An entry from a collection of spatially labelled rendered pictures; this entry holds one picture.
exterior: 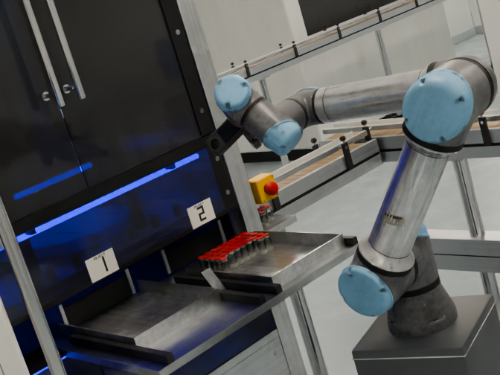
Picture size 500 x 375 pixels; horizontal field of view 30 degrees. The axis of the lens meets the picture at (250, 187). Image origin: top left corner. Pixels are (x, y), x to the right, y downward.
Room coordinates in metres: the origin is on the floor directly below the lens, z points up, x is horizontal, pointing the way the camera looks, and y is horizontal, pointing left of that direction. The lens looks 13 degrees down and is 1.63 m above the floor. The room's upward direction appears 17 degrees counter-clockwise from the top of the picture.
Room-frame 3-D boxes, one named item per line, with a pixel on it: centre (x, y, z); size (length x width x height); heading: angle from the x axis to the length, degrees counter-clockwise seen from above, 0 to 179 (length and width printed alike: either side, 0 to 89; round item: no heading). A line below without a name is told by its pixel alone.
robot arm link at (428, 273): (1.88, -0.27, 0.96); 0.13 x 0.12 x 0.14; 141
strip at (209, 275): (2.17, 0.12, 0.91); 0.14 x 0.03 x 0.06; 40
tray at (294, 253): (2.31, 0.02, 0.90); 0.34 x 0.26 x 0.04; 39
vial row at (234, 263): (2.38, 0.07, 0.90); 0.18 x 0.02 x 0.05; 129
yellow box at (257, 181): (2.65, -0.03, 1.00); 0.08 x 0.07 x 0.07; 39
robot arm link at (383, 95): (1.84, -0.32, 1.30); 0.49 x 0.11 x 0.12; 51
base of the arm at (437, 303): (1.88, -0.28, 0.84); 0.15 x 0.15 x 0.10
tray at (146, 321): (2.18, 0.35, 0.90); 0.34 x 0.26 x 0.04; 39
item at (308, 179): (2.94, -0.16, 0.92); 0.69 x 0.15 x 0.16; 129
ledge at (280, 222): (2.69, -0.01, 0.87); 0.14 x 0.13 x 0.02; 39
